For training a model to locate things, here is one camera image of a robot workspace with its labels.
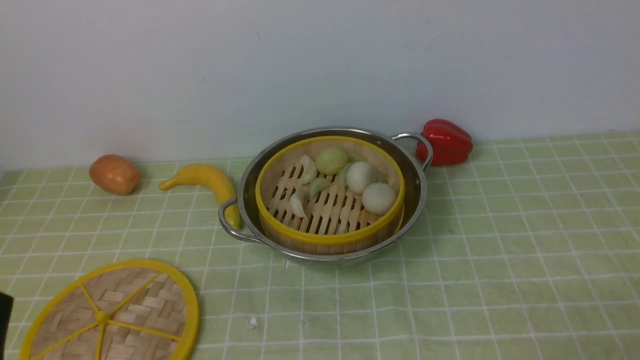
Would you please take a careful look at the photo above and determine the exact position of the bamboo steamer basket yellow rim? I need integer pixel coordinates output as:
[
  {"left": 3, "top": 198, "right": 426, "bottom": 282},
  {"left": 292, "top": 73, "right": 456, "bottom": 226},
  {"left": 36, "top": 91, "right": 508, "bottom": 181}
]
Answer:
[{"left": 254, "top": 136, "right": 406, "bottom": 255}]

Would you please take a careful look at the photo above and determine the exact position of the woven bamboo steamer lid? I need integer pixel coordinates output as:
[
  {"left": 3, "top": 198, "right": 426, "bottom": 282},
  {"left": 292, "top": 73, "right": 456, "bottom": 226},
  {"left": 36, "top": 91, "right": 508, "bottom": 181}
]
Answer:
[{"left": 19, "top": 259, "right": 201, "bottom": 360}]

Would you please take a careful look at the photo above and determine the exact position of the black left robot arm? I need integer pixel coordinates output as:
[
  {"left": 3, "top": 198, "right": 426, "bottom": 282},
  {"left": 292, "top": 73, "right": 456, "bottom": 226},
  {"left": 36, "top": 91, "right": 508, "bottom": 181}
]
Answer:
[{"left": 0, "top": 292, "right": 15, "bottom": 360}]

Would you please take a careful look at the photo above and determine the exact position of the stainless steel pot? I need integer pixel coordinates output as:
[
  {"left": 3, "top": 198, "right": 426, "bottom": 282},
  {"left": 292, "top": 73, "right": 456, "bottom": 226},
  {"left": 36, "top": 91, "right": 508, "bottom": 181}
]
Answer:
[{"left": 218, "top": 126, "right": 431, "bottom": 262}]

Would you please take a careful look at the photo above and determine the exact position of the pale green dumpling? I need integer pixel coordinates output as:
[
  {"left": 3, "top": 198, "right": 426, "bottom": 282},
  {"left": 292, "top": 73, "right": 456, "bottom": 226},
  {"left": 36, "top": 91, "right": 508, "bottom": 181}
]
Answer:
[{"left": 308, "top": 177, "right": 331, "bottom": 200}]

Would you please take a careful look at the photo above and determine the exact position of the white dumpling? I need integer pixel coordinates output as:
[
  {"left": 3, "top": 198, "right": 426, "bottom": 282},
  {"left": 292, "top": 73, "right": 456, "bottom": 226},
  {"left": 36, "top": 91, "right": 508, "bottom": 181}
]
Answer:
[
  {"left": 289, "top": 187, "right": 309, "bottom": 219},
  {"left": 299, "top": 155, "right": 318, "bottom": 185}
]

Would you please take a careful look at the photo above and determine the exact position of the green round bun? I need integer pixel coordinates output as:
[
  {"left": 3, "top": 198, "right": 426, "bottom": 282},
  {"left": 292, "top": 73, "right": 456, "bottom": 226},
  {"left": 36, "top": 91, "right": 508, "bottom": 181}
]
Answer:
[{"left": 314, "top": 146, "right": 349, "bottom": 175}]

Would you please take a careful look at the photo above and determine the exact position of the white round bun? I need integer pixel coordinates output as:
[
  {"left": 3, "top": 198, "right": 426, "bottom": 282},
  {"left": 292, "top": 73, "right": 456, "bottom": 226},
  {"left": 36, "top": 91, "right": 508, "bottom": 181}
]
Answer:
[
  {"left": 346, "top": 161, "right": 378, "bottom": 194},
  {"left": 361, "top": 182, "right": 397, "bottom": 216}
]

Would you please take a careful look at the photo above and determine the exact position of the yellow banana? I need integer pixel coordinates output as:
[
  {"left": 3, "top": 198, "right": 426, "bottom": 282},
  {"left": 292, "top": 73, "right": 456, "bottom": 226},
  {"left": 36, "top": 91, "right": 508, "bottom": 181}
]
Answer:
[{"left": 158, "top": 163, "right": 237, "bottom": 205}]

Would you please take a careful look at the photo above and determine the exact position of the red bell pepper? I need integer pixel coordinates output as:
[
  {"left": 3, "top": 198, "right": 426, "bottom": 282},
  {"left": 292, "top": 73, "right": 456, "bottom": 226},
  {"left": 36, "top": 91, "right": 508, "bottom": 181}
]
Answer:
[{"left": 421, "top": 119, "right": 474, "bottom": 167}]

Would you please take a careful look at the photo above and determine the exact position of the green checkered tablecloth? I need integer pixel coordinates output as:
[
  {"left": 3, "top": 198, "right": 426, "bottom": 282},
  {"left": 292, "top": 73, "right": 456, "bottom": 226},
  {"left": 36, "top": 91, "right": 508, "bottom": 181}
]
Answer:
[{"left": 0, "top": 132, "right": 640, "bottom": 360}]

